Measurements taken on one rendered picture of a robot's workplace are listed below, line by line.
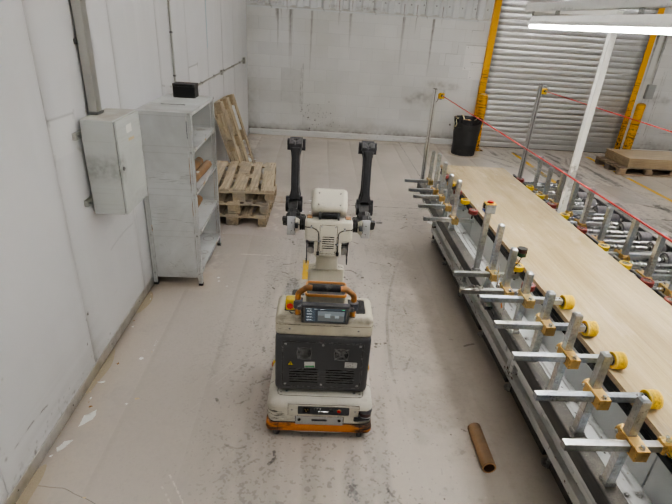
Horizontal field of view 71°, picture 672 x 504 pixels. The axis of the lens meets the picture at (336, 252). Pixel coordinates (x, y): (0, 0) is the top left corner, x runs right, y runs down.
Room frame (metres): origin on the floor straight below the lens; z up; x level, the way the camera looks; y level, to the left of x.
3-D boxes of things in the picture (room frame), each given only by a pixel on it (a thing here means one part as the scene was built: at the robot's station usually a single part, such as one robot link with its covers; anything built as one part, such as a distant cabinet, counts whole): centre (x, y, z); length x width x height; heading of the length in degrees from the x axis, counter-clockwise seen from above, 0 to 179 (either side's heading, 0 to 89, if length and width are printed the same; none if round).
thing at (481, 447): (2.05, -0.94, 0.04); 0.30 x 0.08 x 0.08; 3
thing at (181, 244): (4.18, 1.45, 0.78); 0.90 x 0.45 x 1.55; 3
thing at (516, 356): (1.77, -1.08, 0.95); 0.50 x 0.04 x 0.04; 93
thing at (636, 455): (1.29, -1.13, 0.95); 0.14 x 0.06 x 0.05; 3
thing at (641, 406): (1.31, -1.13, 0.90); 0.04 x 0.04 x 0.48; 3
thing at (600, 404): (1.54, -1.11, 0.95); 0.14 x 0.06 x 0.05; 3
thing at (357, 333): (2.30, 0.04, 0.59); 0.55 x 0.34 x 0.83; 92
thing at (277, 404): (2.40, 0.05, 0.16); 0.67 x 0.64 x 0.25; 2
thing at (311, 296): (2.28, 0.04, 0.87); 0.23 x 0.15 x 0.11; 92
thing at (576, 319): (1.81, -1.10, 0.93); 0.04 x 0.04 x 0.48; 3
